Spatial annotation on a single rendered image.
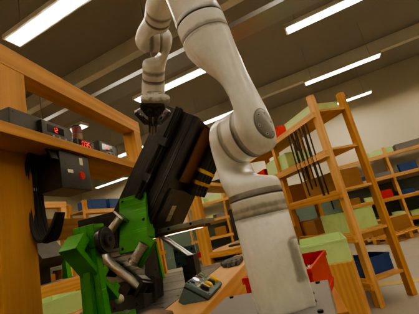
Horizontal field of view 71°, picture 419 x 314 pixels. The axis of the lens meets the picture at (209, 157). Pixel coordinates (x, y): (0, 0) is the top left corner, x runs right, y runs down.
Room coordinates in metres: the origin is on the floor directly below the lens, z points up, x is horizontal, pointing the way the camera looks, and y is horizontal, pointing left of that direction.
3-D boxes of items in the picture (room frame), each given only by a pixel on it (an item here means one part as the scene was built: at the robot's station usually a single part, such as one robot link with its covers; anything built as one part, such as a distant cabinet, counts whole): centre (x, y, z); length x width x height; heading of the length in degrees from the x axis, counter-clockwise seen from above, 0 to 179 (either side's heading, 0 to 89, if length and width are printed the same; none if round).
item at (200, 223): (1.26, 0.25, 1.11); 0.39 x 0.16 x 0.03; 77
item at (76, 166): (1.14, 0.59, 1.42); 0.17 x 0.12 x 0.15; 167
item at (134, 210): (1.12, 0.32, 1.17); 0.13 x 0.12 x 0.20; 167
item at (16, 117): (0.97, 0.64, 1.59); 0.15 x 0.07 x 0.07; 167
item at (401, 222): (6.91, -3.62, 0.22); 1.20 x 0.80 x 0.44; 108
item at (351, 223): (4.32, -1.13, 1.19); 2.30 x 0.55 x 2.39; 18
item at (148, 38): (0.72, 0.08, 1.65); 0.14 x 0.09 x 0.07; 20
